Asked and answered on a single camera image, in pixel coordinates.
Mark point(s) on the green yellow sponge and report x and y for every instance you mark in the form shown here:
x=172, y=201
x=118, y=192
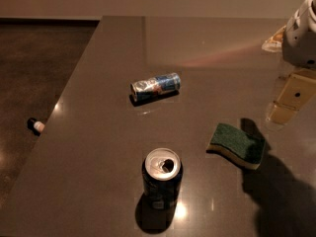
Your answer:
x=238, y=146

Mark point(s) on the dark blue upright soda can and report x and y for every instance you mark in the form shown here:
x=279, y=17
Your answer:
x=162, y=173

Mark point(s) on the small black white bottle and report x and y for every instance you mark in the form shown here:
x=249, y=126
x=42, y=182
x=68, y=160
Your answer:
x=35, y=125

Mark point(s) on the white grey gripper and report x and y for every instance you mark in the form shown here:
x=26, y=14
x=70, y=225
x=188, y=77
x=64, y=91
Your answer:
x=301, y=39

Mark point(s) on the silver blue redbull can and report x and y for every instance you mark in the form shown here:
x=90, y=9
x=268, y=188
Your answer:
x=148, y=89

